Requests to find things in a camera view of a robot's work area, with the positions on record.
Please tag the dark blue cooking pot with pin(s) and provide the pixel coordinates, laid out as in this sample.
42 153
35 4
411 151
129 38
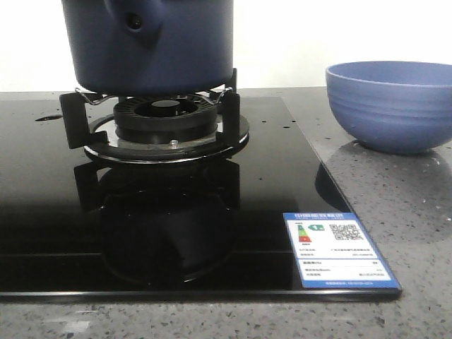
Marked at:
131 48

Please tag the light blue ceramic bowl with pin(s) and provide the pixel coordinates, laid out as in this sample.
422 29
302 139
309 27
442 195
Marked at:
392 106

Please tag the black metal pot support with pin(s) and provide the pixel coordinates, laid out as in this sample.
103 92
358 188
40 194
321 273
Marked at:
82 133

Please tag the black glass gas stove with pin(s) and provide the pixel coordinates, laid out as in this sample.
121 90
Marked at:
222 230

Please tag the black gas burner head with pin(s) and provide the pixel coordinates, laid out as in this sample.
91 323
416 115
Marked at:
162 119

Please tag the blue energy efficiency label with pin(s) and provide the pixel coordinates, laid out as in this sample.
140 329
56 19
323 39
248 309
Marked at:
333 251

